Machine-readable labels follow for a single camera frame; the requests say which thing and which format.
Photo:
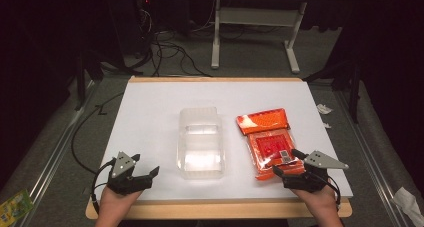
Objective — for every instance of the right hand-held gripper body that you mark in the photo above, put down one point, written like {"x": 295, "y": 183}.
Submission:
{"x": 311, "y": 176}

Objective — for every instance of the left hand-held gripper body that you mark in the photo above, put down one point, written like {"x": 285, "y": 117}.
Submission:
{"x": 124, "y": 177}

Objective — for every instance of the orange snack packet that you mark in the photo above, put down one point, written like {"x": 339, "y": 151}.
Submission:
{"x": 268, "y": 138}

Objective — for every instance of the clear plastic container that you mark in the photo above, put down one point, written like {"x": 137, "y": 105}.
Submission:
{"x": 200, "y": 143}

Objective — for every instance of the person's left hand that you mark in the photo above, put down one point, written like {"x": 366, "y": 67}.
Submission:
{"x": 116, "y": 196}

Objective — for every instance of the person's right hand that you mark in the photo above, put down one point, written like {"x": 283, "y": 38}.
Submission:
{"x": 316, "y": 198}

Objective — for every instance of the small white paper scrap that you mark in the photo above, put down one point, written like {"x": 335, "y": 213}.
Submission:
{"x": 327, "y": 125}

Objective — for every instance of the crumpled white paper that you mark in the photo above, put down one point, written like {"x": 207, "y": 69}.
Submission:
{"x": 323, "y": 109}

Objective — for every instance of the black metal stand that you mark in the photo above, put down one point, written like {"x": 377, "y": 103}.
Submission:
{"x": 346, "y": 83}
{"x": 85, "y": 73}

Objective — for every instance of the white crumpled tissue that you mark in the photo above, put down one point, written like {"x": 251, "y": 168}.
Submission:
{"x": 408, "y": 203}

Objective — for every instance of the green yellow packet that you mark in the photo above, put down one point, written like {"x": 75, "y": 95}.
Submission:
{"x": 13, "y": 207}

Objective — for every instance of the white metal table frame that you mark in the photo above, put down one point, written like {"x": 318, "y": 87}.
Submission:
{"x": 256, "y": 17}

